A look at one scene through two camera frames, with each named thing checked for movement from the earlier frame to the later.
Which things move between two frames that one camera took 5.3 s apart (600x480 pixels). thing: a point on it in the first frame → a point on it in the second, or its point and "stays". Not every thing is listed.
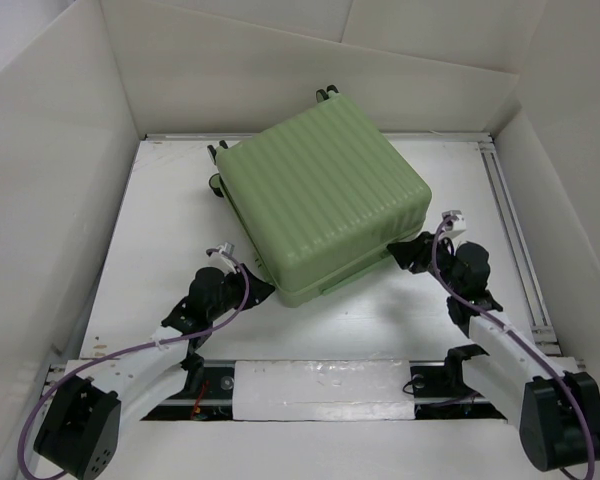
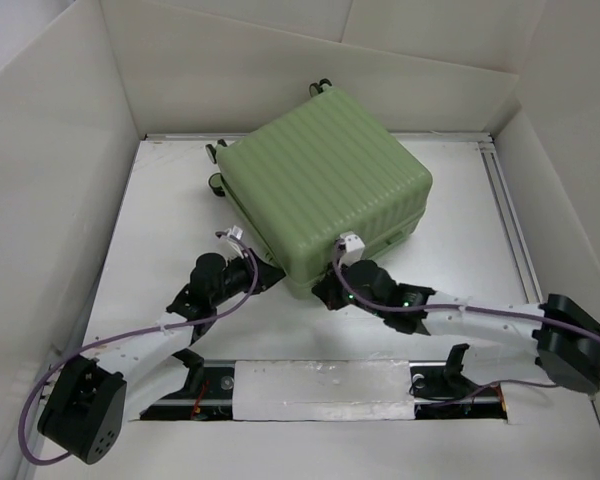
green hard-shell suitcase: [319, 195] stays
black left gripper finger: [258, 290] → [267, 273]
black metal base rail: [211, 396] stays
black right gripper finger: [417, 254] → [323, 291]
